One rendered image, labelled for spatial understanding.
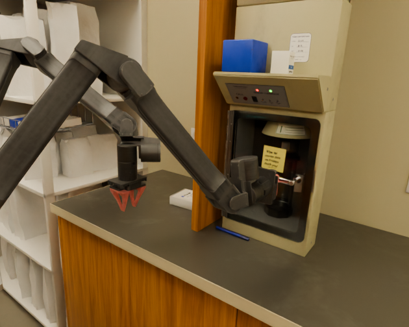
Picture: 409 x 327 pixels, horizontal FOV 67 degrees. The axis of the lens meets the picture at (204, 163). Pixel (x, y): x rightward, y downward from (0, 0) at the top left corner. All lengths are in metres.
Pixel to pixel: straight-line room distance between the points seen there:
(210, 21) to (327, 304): 0.88
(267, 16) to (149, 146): 0.53
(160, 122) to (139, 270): 0.66
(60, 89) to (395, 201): 1.23
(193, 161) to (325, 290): 0.53
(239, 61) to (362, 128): 0.64
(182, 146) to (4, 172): 0.33
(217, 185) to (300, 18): 0.54
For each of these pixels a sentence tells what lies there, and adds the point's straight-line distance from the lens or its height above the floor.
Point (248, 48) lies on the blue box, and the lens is 0.93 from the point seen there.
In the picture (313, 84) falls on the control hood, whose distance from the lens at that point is 0.86.
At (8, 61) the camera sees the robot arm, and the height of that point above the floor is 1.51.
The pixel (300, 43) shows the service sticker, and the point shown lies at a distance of 0.99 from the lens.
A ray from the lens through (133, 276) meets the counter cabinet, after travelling 1.23.
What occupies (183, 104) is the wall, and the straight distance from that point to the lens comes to 1.76.
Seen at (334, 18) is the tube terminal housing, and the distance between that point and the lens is 0.97.
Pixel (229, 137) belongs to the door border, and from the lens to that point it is 1.08.
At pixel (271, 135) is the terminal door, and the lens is 1.01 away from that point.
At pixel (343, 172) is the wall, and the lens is 1.43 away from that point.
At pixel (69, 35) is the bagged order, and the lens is 1.78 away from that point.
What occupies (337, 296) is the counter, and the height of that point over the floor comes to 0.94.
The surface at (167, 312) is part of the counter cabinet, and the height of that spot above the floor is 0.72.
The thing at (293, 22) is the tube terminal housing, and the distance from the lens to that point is 1.01.
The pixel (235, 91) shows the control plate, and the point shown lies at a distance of 0.99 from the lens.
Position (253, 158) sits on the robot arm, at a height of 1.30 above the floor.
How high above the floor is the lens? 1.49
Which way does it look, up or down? 16 degrees down
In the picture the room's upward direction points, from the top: 3 degrees clockwise
